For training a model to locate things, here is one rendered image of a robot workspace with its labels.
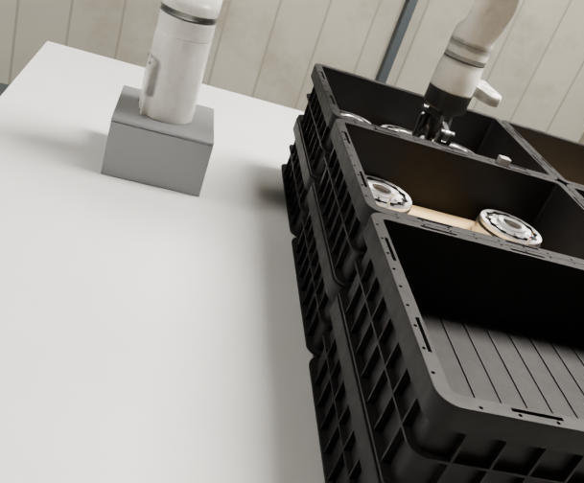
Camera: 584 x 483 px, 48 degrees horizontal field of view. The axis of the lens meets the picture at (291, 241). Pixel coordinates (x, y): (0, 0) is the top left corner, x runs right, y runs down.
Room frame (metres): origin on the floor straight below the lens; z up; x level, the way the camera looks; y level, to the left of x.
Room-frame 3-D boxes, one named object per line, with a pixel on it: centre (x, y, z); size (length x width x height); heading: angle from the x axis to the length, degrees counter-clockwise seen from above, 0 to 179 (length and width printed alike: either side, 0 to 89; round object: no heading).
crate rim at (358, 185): (0.86, -0.22, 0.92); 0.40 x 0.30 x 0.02; 104
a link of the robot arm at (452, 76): (1.13, -0.18, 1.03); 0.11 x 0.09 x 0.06; 103
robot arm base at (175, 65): (1.06, 0.28, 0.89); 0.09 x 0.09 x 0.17; 23
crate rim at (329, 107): (1.15, -0.15, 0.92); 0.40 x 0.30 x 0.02; 104
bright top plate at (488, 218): (0.96, -0.31, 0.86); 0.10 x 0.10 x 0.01
